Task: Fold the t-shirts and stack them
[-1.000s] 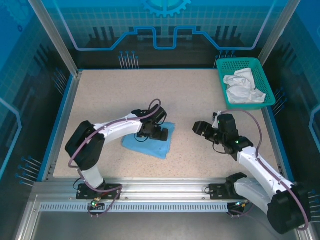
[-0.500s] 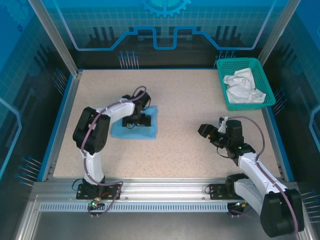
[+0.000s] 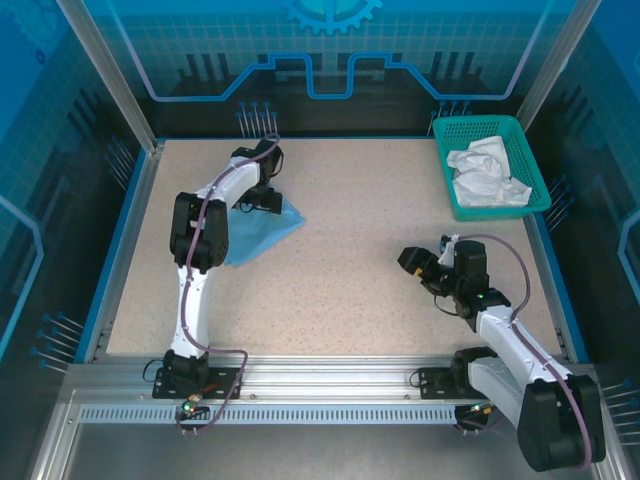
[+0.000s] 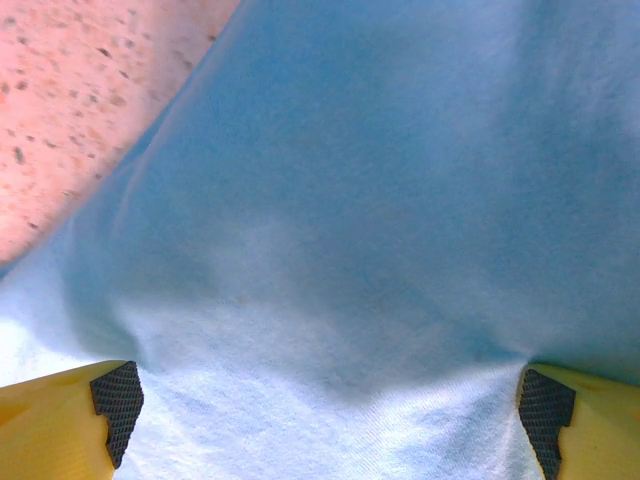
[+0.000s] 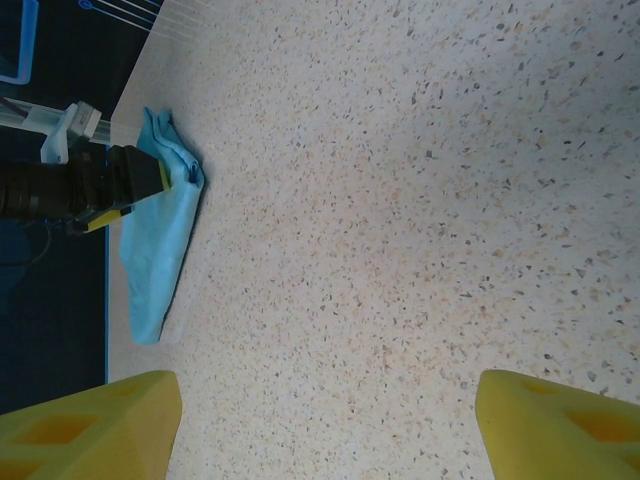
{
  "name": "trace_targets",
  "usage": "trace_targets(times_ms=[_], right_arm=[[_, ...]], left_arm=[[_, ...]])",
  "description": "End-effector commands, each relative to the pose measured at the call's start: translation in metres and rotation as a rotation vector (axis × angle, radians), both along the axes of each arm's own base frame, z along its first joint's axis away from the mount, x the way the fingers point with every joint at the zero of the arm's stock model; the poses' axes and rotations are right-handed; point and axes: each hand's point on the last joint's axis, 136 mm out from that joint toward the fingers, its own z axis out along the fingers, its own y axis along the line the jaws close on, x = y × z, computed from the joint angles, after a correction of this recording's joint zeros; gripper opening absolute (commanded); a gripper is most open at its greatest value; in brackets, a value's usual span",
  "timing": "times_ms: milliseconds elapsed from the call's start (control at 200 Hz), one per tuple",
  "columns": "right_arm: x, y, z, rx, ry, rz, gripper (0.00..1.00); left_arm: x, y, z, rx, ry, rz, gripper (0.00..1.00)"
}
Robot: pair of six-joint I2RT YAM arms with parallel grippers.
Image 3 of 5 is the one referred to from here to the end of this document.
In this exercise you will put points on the light blue t-shirt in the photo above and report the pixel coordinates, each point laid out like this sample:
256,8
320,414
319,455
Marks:
260,235

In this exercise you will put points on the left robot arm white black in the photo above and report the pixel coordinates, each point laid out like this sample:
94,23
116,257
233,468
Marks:
197,320

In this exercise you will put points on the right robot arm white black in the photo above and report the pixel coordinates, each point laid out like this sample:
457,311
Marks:
495,385

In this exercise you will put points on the white crumpled t-shirt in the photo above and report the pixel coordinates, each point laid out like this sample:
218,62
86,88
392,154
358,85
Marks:
480,180

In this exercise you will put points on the small LED circuit board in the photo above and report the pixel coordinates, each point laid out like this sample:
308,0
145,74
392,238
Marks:
190,405
482,409

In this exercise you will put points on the green plastic basket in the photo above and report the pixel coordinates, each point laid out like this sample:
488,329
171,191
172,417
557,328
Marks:
445,130

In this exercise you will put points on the metal front panel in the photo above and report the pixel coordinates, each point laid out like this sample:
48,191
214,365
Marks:
325,455

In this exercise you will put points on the aluminium side rail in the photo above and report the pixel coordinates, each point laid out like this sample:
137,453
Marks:
550,300
127,250

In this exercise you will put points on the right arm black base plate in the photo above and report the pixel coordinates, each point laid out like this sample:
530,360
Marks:
430,385

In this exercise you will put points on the aluminium mounting rail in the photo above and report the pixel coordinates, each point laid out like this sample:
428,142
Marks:
325,375

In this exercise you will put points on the aluminium frame post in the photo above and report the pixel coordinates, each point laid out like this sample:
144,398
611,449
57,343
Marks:
547,65
115,75

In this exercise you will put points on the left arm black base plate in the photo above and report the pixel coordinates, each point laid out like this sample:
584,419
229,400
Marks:
170,387

